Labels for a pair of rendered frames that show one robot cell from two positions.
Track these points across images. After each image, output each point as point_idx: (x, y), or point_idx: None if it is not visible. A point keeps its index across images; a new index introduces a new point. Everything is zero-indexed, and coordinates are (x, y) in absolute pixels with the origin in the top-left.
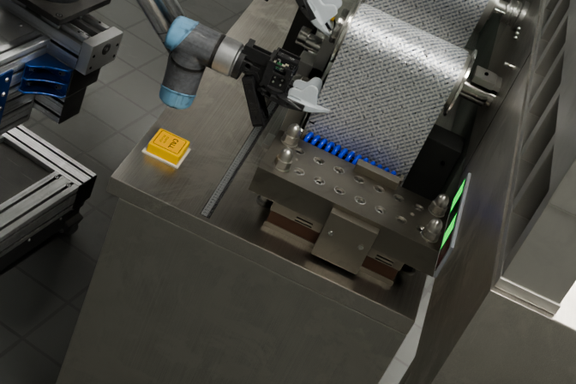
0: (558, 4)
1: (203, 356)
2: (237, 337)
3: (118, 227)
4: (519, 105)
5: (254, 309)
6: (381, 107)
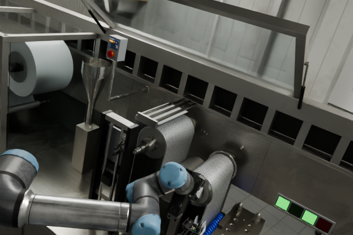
0: (270, 119)
1: None
2: None
3: None
4: (314, 163)
5: None
6: (217, 200)
